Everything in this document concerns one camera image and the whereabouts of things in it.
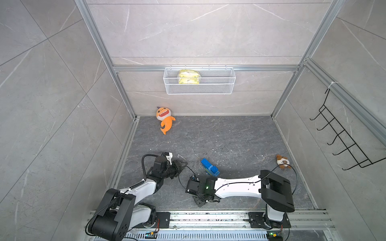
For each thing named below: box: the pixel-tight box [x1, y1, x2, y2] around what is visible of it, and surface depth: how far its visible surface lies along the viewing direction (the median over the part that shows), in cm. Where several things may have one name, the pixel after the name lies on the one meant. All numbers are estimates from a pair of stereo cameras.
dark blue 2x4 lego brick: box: [200, 157, 221, 177], surface depth 86 cm
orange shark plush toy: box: [155, 106, 176, 136], surface depth 113 cm
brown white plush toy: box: [275, 154, 293, 171], surface depth 94 cm
